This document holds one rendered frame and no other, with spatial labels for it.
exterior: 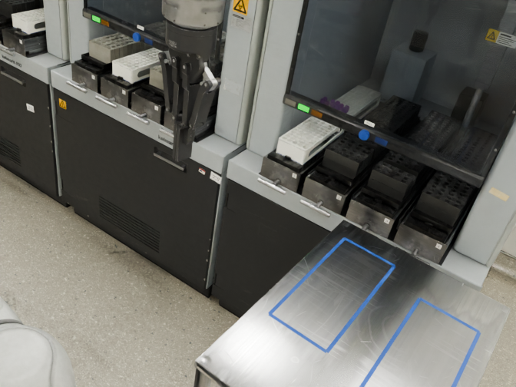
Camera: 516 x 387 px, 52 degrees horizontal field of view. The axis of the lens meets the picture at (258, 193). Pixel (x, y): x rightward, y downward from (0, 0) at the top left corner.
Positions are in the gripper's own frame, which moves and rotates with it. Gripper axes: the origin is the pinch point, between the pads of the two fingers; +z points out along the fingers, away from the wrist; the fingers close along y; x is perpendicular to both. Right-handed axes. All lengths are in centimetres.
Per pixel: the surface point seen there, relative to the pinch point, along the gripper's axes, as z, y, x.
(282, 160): 38, -24, 60
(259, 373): 37.2, 25.7, 1.2
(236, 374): 37.2, 23.2, -2.3
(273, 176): 44, -25, 58
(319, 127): 33, -27, 79
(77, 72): 41, -111, 39
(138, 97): 39, -81, 46
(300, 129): 33, -29, 72
